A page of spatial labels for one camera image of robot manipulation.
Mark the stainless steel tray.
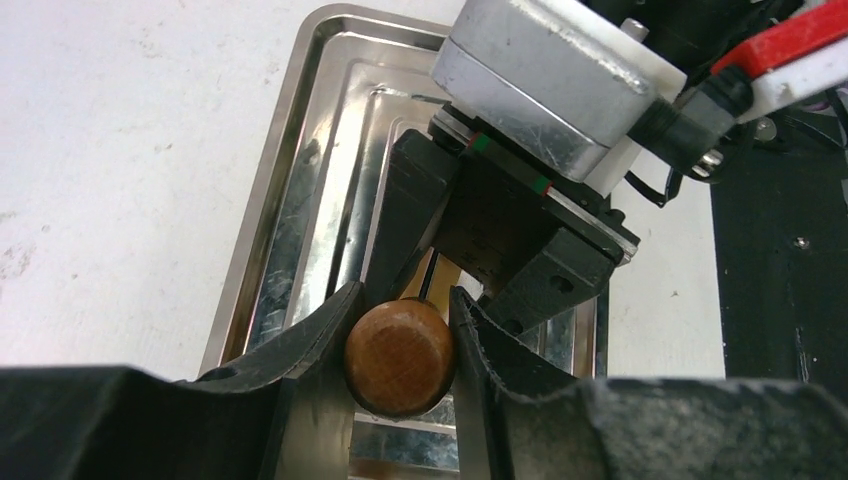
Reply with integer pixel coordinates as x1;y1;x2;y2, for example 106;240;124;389
198;3;611;480

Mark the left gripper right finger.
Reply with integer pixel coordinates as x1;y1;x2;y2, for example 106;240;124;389
449;287;847;479

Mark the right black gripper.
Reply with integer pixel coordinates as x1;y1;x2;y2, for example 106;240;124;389
364;109;640;335

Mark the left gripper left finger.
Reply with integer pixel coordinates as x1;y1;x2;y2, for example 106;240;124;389
1;282;363;479

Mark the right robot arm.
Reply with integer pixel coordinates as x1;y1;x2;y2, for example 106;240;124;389
365;1;847;397

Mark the wooden rolling pin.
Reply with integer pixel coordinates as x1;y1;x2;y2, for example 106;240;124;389
344;251;460;420

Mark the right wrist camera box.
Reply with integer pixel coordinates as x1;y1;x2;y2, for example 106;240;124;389
431;1;686;197

